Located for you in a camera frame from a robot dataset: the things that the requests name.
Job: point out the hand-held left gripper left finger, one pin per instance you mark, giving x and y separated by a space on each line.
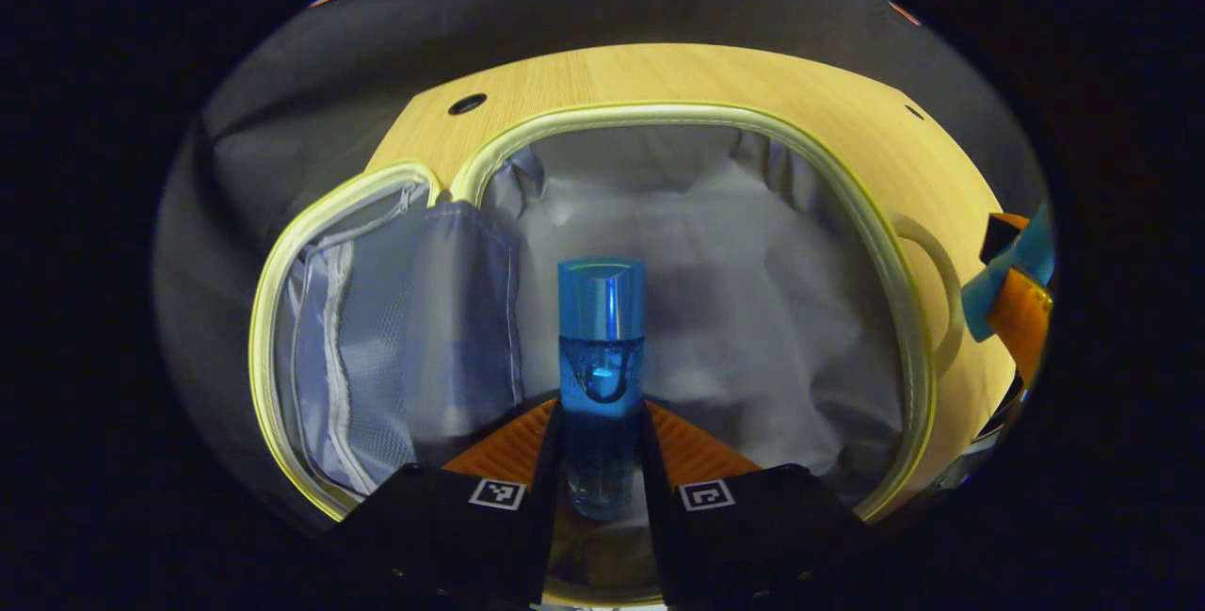
549 498

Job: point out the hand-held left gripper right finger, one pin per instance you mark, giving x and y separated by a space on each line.
656 517

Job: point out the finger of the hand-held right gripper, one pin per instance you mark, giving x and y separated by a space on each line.
1000 239
1021 329

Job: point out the light blue skin care tube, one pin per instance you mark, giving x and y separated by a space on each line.
1031 253

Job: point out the blue skin care bottle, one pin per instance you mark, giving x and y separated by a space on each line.
601 376

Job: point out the pale yellow suitcase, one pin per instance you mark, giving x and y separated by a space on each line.
734 291

